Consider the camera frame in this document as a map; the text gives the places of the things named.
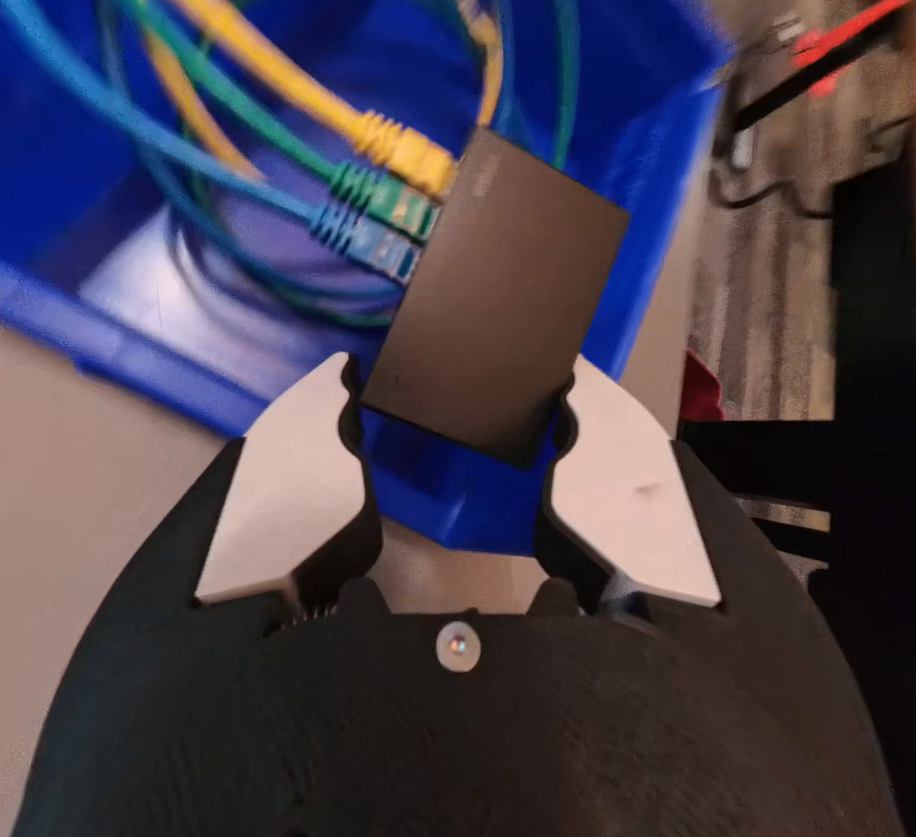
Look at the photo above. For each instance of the black network switch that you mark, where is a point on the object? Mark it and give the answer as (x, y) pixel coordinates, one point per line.
(501, 293)

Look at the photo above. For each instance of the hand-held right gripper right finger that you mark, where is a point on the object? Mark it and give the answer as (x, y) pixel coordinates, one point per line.
(630, 493)

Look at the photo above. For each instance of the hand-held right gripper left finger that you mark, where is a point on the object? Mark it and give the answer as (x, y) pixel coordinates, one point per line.
(293, 486)

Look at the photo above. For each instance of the blue plastic bin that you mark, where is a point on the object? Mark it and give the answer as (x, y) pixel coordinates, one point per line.
(71, 171)

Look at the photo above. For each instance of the red black clamp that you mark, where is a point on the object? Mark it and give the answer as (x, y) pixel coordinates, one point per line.
(837, 46)

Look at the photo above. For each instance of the red cloth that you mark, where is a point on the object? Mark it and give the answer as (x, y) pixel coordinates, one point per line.
(701, 386)

